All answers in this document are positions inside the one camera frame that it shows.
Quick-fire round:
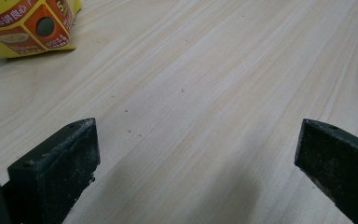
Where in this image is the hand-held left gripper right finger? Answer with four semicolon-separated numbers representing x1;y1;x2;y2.
294;118;358;224

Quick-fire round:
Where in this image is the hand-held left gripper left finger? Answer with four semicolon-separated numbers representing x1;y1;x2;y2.
3;117;102;224

